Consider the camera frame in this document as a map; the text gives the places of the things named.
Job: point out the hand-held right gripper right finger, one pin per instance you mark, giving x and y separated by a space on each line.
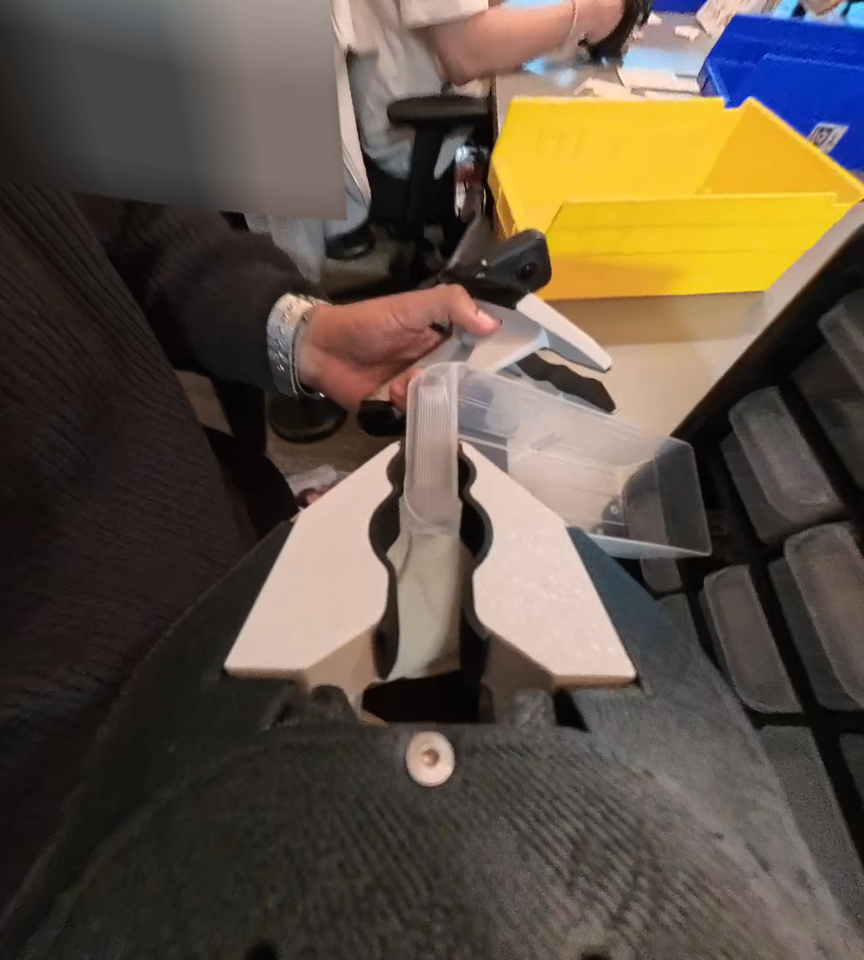
544 600

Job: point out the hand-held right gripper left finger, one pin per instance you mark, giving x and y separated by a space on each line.
319 592

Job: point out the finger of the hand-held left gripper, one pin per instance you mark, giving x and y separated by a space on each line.
552 330
559 382

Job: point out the clear plastic drawer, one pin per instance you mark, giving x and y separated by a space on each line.
552 442

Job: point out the yellow plastic bin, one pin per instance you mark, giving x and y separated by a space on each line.
664 247

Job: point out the rows of clear cabinet drawers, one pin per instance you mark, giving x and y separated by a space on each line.
829 615

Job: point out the black drawer cabinet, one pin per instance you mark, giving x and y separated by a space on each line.
837 255

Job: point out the person's left forearm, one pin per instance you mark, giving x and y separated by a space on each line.
207 300

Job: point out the person's left hand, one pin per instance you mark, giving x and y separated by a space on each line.
372 345

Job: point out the person's beige trousers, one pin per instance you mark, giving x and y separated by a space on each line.
424 600

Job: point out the black office chair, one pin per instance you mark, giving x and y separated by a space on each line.
424 112

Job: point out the silver wristwatch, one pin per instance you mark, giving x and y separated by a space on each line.
286 345

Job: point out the grey table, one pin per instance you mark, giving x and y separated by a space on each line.
649 56

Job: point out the person's black sweater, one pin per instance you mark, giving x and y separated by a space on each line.
64 487

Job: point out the blue plastic bin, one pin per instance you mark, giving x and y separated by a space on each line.
814 97

